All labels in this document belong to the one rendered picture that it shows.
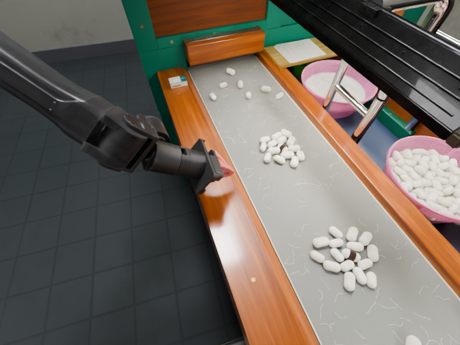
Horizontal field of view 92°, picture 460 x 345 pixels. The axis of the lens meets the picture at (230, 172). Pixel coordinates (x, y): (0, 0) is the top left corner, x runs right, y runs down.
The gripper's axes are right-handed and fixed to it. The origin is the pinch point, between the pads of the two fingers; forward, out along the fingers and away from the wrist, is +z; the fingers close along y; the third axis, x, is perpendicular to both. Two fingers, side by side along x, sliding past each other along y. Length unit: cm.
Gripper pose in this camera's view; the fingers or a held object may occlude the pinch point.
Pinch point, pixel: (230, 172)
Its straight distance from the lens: 51.6
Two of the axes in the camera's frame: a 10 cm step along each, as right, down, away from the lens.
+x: -6.1, 6.1, 5.0
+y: -3.3, -7.8, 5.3
